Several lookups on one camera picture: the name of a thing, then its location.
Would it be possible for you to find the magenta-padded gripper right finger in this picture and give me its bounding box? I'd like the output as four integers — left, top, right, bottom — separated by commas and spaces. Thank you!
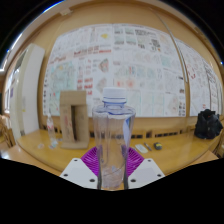
124, 146, 166, 190

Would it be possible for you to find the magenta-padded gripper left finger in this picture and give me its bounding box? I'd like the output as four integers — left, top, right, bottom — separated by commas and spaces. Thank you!
59, 146, 101, 190

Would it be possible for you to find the clear plastic water bottle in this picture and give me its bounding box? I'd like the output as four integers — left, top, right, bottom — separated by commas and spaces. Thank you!
92, 87, 137, 191

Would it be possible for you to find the small white flat object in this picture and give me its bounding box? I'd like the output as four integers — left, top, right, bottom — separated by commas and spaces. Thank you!
134, 143, 149, 154

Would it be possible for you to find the small clear drink bottle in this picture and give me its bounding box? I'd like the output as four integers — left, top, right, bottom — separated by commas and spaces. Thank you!
46, 113, 58, 149

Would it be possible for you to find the brown cardboard box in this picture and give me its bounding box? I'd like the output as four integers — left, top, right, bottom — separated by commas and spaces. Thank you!
59, 90, 90, 150

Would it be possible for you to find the black bag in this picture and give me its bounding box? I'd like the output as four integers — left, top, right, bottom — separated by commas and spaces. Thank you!
194, 108, 224, 140

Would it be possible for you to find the group of wooden chairs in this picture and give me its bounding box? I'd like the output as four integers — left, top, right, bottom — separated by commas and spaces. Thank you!
0, 114, 16, 149

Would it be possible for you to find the white standing air conditioner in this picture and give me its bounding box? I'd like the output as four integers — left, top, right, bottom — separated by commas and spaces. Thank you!
9, 43, 46, 136

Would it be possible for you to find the narrower wall poster sheet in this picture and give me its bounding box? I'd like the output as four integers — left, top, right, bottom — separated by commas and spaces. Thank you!
174, 38, 223, 118

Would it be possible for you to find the large wall poster sheet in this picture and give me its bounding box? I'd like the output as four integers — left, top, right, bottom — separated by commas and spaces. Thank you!
43, 23, 188, 118

